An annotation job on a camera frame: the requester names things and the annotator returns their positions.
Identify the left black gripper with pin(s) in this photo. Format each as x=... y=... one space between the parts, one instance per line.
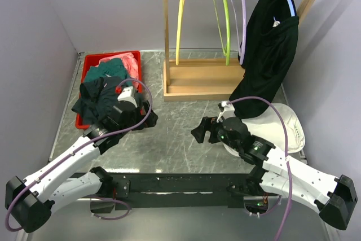
x=150 y=121

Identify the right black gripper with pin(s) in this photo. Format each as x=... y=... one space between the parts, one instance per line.
x=199 y=132

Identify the dark navy shorts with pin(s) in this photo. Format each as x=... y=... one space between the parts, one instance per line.
x=97 y=99

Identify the purple hanger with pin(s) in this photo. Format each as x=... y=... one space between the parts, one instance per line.
x=241 y=42

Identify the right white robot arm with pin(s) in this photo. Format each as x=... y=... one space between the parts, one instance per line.
x=332 y=198

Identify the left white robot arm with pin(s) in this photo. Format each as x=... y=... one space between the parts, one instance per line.
x=31 y=201

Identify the green hanger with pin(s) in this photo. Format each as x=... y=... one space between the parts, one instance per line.
x=227 y=47

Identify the yellow hanger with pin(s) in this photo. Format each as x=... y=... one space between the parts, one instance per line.
x=179 y=31

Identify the wooden clothes rack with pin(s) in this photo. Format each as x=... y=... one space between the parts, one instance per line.
x=203 y=79

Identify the pink garment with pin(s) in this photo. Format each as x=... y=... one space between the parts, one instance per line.
x=129 y=61

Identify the green garment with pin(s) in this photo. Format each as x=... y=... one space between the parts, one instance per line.
x=111 y=68

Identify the red plastic bin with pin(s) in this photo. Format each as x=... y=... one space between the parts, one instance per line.
x=91 y=60

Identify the black hanging garment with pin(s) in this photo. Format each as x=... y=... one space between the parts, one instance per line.
x=271 y=42

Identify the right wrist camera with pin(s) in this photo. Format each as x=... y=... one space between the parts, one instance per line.
x=226 y=110

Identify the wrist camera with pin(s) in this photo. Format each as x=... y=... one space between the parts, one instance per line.
x=226 y=110
x=128 y=94

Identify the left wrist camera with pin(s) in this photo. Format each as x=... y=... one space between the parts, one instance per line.
x=128 y=94

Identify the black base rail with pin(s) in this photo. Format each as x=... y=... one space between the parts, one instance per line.
x=171 y=190

